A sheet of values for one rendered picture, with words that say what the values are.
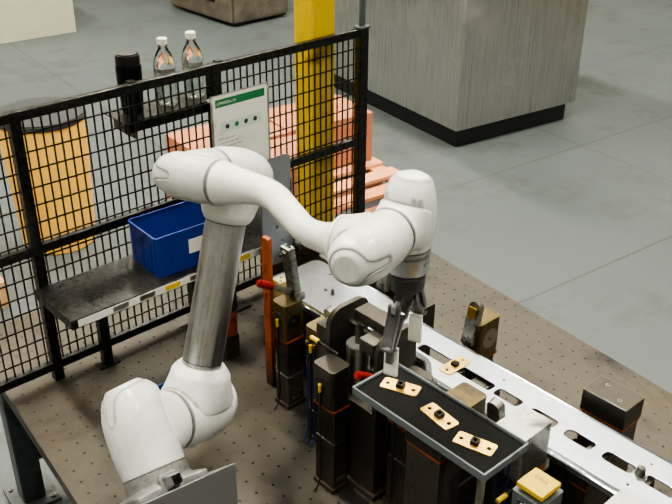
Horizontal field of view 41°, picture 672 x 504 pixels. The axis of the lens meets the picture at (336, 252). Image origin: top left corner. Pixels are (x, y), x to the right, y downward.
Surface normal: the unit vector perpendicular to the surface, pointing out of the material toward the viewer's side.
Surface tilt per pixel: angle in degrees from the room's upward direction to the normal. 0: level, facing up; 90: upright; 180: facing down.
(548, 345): 0
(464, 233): 0
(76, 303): 0
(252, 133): 90
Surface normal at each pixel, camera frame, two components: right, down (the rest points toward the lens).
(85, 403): 0.00, -0.88
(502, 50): 0.55, 0.40
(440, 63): -0.84, 0.26
